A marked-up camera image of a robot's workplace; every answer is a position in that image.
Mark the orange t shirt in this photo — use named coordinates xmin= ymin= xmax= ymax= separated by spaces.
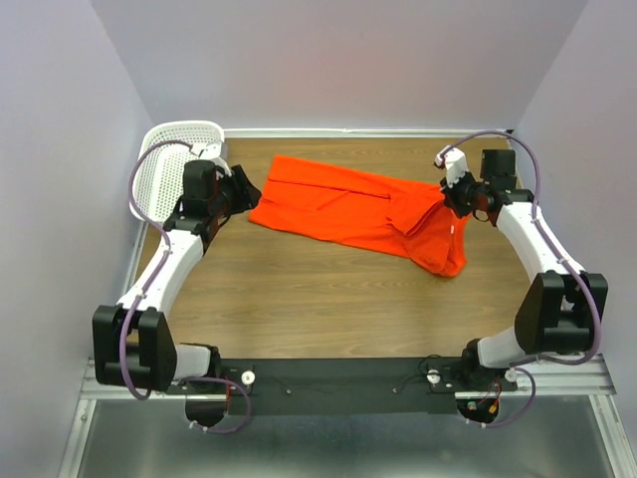
xmin=248 ymin=155 xmax=467 ymax=278

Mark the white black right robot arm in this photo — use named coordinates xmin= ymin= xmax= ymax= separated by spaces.
xmin=435 ymin=146 xmax=608 ymax=390

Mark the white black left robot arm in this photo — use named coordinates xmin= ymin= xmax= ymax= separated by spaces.
xmin=92 ymin=155 xmax=261 ymax=399

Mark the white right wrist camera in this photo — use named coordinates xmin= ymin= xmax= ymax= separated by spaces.
xmin=434 ymin=146 xmax=469 ymax=188

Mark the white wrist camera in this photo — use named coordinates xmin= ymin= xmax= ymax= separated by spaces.
xmin=434 ymin=146 xmax=469 ymax=188
xmin=190 ymin=141 xmax=231 ymax=175

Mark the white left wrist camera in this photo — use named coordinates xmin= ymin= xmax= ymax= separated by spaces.
xmin=190 ymin=141 xmax=231 ymax=175

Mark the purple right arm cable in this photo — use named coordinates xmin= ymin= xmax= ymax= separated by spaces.
xmin=442 ymin=129 xmax=601 ymax=429

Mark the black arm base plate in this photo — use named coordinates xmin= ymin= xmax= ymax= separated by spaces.
xmin=163 ymin=356 xmax=519 ymax=417

